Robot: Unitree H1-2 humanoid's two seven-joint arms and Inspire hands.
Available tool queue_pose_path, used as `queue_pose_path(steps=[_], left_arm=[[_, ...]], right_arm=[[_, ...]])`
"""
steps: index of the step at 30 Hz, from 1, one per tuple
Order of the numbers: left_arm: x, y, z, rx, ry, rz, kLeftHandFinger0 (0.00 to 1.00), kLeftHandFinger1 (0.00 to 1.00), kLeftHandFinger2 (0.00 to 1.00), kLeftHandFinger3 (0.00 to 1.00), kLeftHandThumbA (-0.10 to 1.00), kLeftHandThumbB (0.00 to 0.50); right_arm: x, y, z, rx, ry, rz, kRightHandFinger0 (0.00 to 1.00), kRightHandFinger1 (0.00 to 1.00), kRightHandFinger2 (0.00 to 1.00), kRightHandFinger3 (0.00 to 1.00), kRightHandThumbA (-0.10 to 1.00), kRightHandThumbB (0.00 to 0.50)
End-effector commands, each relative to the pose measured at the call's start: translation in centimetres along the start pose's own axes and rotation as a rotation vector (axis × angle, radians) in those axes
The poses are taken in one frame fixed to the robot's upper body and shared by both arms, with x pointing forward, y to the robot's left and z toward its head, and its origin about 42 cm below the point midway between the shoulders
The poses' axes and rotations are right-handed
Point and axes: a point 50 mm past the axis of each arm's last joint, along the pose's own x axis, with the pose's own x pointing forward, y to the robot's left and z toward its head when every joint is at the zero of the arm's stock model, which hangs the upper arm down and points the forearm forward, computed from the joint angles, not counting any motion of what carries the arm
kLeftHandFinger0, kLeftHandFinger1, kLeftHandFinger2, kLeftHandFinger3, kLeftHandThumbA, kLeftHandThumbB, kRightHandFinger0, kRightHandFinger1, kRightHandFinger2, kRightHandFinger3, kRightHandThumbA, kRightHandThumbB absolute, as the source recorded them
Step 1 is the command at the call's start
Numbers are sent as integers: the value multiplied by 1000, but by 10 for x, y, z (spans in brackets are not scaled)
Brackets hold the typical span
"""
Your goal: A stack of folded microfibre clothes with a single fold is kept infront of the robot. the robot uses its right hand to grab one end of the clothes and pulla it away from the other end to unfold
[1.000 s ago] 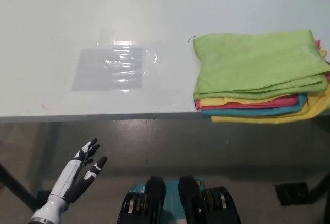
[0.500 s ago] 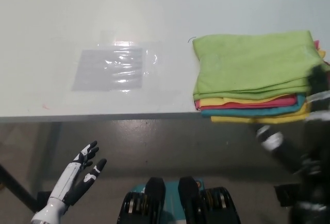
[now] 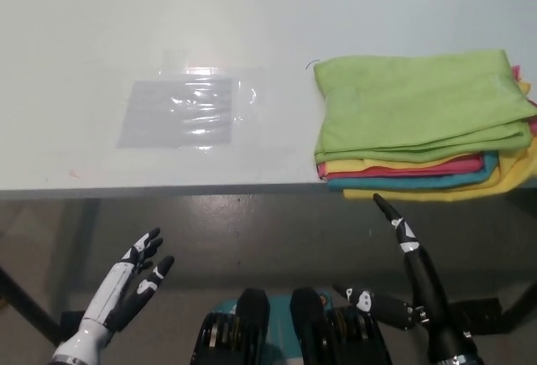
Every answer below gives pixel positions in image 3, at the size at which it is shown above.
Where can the clear plastic sheet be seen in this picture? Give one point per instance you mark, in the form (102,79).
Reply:
(176,113)

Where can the black table leg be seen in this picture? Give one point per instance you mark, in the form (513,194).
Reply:
(522,308)
(25,302)

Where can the green microfibre cloth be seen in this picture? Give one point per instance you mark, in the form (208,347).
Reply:
(411,100)

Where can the teal microfibre cloth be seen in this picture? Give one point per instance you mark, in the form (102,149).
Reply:
(398,182)

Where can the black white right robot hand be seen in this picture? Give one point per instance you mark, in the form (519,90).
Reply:
(444,331)

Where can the pink microfibre cloth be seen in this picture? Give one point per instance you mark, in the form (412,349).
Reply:
(517,72)
(419,170)

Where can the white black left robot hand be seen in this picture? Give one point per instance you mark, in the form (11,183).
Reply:
(111,293)

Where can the black table foot plate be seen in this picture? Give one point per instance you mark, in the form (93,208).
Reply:
(478,312)
(69,323)

